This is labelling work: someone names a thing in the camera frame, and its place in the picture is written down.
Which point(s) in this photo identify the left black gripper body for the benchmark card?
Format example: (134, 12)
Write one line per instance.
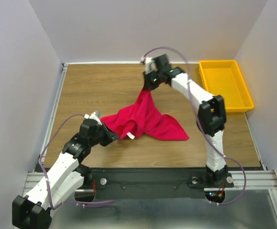
(101, 137)

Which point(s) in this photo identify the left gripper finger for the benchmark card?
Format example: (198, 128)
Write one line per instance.
(107, 130)
(112, 138)

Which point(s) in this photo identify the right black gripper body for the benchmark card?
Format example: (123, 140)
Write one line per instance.
(154, 79)

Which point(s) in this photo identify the red t shirt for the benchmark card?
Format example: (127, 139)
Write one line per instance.
(143, 117)

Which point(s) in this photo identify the yellow plastic bin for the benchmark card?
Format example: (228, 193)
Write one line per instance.
(224, 77)

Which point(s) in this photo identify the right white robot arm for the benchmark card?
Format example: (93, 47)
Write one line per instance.
(209, 110)

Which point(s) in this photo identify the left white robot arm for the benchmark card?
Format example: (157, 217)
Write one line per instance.
(35, 209)

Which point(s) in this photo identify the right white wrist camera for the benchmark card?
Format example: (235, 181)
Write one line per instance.
(149, 64)

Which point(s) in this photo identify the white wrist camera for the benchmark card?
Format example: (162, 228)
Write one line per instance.
(95, 115)
(149, 64)

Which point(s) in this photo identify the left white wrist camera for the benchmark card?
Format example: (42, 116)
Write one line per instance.
(95, 115)

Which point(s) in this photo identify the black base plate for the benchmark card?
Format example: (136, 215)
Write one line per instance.
(145, 183)

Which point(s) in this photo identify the aluminium frame rail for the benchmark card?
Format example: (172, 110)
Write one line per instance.
(49, 128)

